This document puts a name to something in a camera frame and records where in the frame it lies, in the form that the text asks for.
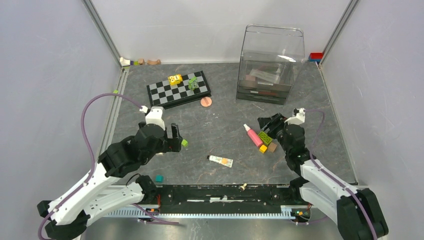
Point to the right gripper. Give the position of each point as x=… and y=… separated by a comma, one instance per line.
x=276, y=121

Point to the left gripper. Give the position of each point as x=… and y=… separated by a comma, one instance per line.
x=173, y=144

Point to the pink bottle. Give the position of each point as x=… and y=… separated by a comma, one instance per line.
x=253, y=136

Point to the peach powder puff brush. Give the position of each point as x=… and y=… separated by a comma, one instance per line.
x=206, y=101

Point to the white cream tube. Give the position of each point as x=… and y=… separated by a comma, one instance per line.
x=221, y=160

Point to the clear acrylic makeup organizer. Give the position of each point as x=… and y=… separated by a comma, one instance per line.
x=278, y=50

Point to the white eyebrow stencil card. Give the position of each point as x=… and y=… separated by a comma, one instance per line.
x=273, y=78

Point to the pink sponge pad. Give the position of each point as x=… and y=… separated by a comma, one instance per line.
x=250, y=78

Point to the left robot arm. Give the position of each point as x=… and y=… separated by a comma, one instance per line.
x=68, y=216

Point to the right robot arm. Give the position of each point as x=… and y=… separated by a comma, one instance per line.
x=355, y=211

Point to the small green cube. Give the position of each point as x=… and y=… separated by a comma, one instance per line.
x=184, y=143

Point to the green lego brick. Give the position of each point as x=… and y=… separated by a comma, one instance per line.
x=265, y=138

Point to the brown wooden cube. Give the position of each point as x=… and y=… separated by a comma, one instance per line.
x=272, y=147

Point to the yellow cube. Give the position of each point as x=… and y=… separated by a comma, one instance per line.
x=263, y=148

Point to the teal cube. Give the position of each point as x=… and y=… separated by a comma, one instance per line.
x=159, y=178

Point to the black white chessboard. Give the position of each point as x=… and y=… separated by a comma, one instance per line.
x=162, y=94

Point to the green toy block on chessboard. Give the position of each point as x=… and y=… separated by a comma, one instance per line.
x=193, y=83

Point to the yellow toy block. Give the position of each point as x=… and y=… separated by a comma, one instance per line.
x=175, y=79

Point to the white chess pawn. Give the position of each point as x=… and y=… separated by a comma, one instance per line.
x=243, y=187

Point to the red blue bricks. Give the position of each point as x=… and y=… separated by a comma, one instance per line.
x=315, y=57

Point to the wooden blocks in corner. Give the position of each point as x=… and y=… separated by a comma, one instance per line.
x=127, y=62

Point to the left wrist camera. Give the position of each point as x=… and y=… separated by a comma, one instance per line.
x=153, y=115

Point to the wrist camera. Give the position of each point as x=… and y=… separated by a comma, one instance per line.
x=153, y=115
x=297, y=118

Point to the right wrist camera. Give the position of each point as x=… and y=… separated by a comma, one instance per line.
x=297, y=118

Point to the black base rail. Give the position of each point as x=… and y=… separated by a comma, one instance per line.
x=222, y=199

